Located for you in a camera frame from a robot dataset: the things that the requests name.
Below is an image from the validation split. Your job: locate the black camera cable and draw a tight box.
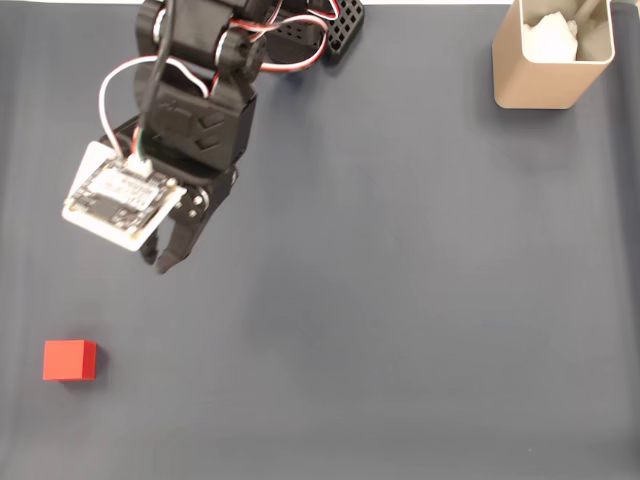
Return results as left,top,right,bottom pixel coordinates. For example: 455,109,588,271
133,0,179,161

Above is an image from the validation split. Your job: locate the white camera circuit board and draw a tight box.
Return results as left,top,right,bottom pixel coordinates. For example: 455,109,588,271
61,141,189,252

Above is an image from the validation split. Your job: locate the beige rectangular box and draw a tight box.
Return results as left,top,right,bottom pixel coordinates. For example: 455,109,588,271
491,0,616,110

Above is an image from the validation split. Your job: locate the blue-grey table mat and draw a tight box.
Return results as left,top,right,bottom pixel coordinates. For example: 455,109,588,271
0,3,640,480

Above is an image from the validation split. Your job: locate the white red servo cable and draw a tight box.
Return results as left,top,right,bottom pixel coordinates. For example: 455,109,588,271
98,55,214,162
227,0,347,76

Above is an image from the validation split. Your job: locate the red cube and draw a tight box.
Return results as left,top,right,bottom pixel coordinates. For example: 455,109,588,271
42,339,98,382

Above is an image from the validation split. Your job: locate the white crumpled paper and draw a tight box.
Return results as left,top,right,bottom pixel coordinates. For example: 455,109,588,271
522,12,581,62

